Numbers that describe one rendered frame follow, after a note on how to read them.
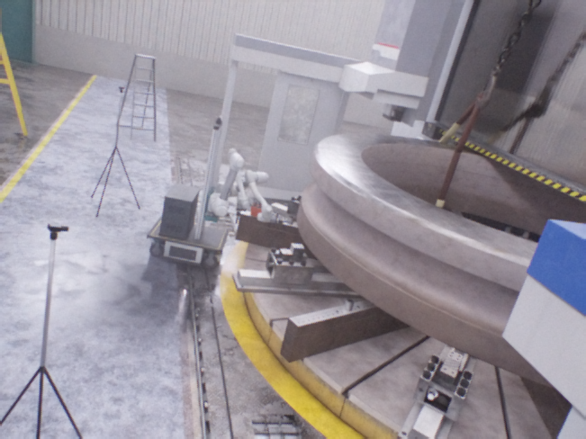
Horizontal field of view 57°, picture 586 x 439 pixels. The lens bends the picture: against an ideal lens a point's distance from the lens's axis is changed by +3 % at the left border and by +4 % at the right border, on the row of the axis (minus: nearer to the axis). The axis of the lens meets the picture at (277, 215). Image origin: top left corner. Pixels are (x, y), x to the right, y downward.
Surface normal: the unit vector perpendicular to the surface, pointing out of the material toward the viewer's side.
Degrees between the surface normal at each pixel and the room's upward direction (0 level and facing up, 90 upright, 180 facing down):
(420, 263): 90
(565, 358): 90
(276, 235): 90
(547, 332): 90
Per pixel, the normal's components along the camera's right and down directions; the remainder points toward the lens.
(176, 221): -0.04, 0.34
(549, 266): -0.96, -0.12
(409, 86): 0.20, 0.38
